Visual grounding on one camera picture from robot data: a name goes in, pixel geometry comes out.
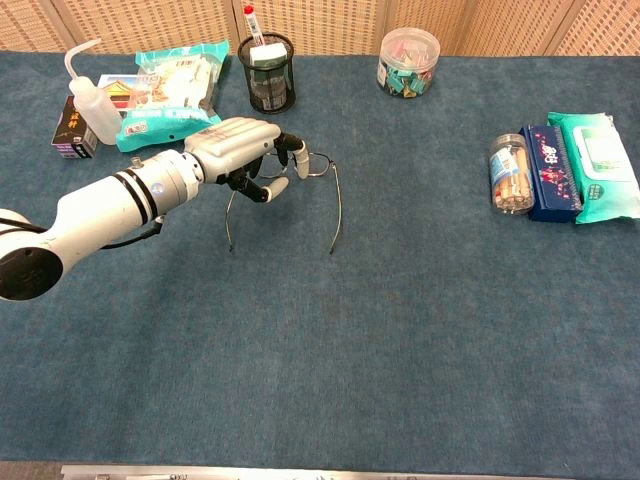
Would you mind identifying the white green eraser box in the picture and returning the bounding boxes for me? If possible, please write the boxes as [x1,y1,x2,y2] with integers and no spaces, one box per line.
[248,42,289,65]

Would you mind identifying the blue felt table cover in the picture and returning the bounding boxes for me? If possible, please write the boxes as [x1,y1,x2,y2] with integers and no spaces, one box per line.
[0,49,640,474]

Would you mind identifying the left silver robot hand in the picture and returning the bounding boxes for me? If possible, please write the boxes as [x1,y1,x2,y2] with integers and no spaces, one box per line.
[183,116,310,204]

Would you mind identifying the teal wet wipes pack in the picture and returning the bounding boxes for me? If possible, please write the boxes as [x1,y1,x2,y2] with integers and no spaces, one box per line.
[546,110,640,225]

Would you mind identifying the clear jar of biscuit sticks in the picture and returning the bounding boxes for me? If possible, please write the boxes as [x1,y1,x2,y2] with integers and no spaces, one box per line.
[488,132,536,217]

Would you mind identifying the black box gold characters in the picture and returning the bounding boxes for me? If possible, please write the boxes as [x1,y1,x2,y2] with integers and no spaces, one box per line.
[50,95,99,160]

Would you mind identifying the black mesh pen holder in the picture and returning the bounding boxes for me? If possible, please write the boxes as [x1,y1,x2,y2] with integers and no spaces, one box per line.
[237,32,297,115]

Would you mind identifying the clear jar of binder clips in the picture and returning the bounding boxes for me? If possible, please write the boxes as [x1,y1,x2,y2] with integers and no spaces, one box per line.
[376,27,442,100]

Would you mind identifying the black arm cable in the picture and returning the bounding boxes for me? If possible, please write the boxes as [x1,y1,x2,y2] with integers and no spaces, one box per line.
[102,215,166,250]

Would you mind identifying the red capped marker pen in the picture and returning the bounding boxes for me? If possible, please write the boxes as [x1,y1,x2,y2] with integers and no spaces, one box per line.
[242,4,266,49]

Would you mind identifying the translucent squeeze wash bottle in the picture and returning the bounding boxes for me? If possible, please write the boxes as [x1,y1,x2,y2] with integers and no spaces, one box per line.
[63,38,124,146]

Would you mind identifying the postcard with red building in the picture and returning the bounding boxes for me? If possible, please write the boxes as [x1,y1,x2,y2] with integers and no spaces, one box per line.
[96,73,144,112]

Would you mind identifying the teal white snack bag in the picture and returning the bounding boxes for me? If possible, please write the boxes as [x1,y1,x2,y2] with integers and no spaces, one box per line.
[115,39,231,154]

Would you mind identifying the aluminium table edge rail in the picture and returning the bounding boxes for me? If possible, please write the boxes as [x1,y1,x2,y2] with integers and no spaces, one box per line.
[59,463,576,480]

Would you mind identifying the dark blue floral box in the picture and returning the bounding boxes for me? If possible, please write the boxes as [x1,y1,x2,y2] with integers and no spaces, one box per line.
[518,123,585,224]

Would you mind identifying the thin-framed eyeglasses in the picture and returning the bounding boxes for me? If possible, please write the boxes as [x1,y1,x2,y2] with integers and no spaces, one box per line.
[223,152,345,256]

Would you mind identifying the woven wicker folding screen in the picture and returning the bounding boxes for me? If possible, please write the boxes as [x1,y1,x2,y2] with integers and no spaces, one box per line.
[0,0,640,57]

